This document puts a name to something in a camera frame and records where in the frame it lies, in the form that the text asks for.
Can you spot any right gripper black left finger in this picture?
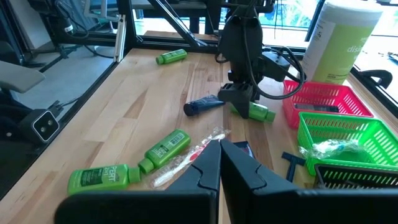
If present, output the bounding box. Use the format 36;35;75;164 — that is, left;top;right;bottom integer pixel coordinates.
55;139;222;224

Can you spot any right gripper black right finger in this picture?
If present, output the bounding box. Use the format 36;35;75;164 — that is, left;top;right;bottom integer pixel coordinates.
220;138;398;224

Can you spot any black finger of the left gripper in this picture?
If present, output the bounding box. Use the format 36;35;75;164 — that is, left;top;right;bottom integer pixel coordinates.
218;83;243;119
241;83;259;119

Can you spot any green Pert shampoo bottle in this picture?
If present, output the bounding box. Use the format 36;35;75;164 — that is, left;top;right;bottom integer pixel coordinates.
67;164;142;196
229;101;277;123
155;49;188;66
137;129;192;174

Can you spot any dark blue disposable razor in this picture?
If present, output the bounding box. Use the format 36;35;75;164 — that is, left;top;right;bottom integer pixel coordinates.
281;151;307;183

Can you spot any dark blue toothpaste tube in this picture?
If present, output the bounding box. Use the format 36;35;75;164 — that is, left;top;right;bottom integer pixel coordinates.
233;141;256;160
294;103;340;113
183;95;226;117

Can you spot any clear-wrapped red toothbrush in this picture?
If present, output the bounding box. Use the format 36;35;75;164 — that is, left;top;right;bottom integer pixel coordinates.
149;126;232;189

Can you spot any white green wipes canister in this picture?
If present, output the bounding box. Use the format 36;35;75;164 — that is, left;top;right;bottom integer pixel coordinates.
302;0;384;86

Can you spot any red plastic basket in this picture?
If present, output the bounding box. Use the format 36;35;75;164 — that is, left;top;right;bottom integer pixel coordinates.
282;80;374;130

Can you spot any silver aluminium bar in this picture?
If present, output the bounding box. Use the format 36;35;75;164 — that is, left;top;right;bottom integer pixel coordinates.
113;14;127;63

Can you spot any green plastic basket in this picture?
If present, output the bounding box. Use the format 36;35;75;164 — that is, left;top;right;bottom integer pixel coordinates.
297;111;398;177

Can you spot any black table clamp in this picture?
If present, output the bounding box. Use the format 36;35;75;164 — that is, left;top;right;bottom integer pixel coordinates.
360;70;394;90

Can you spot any grey chair armrest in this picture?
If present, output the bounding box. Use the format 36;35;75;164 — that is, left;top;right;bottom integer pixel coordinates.
0;60;46;94

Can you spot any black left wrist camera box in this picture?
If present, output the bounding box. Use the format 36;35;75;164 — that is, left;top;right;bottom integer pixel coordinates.
262;51;292;82

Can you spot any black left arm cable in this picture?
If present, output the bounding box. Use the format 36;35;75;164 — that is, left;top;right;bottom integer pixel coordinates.
244;6;308;101

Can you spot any black silver-faced camera box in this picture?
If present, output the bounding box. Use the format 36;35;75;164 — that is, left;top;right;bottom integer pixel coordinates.
18;108;60;144

